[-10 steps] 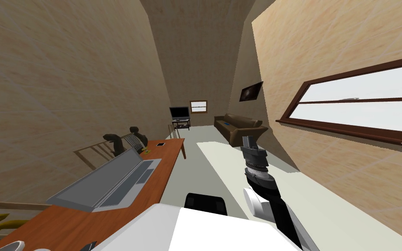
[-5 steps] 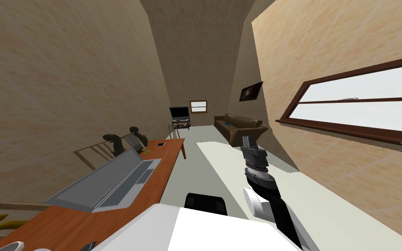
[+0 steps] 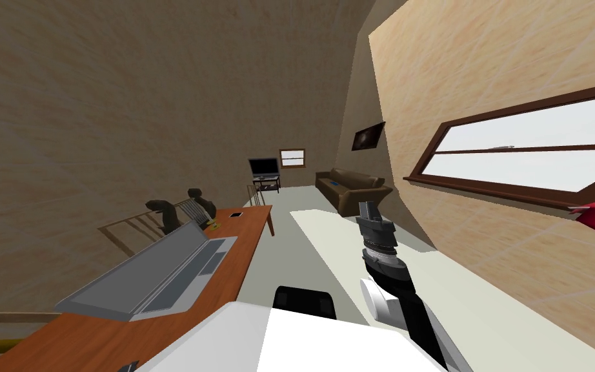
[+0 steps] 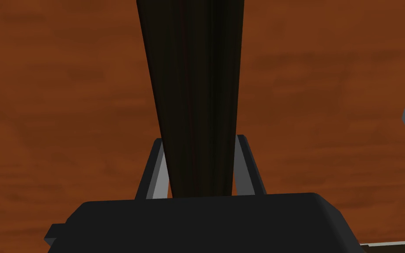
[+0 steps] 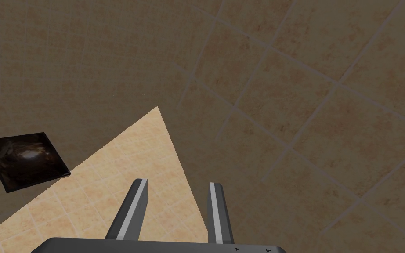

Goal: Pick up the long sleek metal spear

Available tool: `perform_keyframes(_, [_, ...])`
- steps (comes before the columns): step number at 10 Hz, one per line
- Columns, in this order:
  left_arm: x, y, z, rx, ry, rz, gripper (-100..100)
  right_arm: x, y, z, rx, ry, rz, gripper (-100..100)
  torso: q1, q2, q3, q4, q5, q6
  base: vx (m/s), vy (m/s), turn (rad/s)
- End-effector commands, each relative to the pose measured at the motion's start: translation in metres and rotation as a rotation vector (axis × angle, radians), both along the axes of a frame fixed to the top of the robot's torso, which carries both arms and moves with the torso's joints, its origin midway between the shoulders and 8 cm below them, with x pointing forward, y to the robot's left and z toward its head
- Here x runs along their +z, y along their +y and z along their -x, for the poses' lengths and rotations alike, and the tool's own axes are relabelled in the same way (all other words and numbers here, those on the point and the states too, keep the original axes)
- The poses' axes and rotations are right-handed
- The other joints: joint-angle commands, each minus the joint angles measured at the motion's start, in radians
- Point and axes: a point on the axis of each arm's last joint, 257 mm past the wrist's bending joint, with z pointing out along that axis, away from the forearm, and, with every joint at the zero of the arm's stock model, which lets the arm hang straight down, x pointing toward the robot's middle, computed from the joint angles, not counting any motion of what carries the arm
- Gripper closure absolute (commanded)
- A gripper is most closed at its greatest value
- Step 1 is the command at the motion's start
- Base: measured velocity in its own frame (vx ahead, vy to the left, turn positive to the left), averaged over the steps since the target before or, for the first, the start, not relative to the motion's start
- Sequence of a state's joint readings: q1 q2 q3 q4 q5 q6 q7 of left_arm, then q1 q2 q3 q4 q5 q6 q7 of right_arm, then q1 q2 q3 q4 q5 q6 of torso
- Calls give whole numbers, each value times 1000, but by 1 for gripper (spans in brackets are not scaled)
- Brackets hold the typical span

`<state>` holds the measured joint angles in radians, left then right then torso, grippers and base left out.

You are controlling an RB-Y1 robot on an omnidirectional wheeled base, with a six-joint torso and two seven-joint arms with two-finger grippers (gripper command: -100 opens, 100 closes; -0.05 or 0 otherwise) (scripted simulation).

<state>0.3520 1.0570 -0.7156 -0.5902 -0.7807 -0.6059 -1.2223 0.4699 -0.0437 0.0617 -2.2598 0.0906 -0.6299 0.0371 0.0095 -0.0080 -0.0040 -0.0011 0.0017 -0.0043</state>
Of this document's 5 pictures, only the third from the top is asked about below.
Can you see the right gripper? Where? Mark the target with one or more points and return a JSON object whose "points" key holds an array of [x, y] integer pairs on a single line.
{"points": [[376, 231]]}

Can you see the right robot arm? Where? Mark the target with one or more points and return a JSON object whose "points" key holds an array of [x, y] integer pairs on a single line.
{"points": [[406, 305]]}

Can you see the brown sofa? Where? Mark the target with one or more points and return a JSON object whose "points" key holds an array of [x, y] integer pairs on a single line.
{"points": [[351, 191]]}

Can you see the small brown-framed window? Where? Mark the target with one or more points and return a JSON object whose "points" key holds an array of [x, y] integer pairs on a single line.
{"points": [[292, 158]]}

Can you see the black television on stand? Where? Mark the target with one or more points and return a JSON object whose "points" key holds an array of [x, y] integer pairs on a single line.
{"points": [[264, 168]]}

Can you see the wooden chair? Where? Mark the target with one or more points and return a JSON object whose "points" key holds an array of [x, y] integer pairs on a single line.
{"points": [[137, 227], [199, 206], [256, 195]]}

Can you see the black phone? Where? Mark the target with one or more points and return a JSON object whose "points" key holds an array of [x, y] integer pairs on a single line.
{"points": [[236, 215]]}

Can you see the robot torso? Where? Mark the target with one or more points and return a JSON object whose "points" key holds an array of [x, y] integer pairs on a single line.
{"points": [[302, 346]]}

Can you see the small yellow object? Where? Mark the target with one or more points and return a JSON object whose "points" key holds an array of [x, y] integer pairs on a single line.
{"points": [[214, 225]]}

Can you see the large brown-framed window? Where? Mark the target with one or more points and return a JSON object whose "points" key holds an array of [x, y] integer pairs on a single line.
{"points": [[524, 155]]}

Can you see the grey laptop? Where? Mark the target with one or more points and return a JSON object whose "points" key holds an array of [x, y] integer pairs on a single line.
{"points": [[168, 268]]}

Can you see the brown wooden table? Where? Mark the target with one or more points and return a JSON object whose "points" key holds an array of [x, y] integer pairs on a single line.
{"points": [[96, 341]]}

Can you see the dark picture on wall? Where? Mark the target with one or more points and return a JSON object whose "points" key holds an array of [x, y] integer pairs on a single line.
{"points": [[368, 136]]}

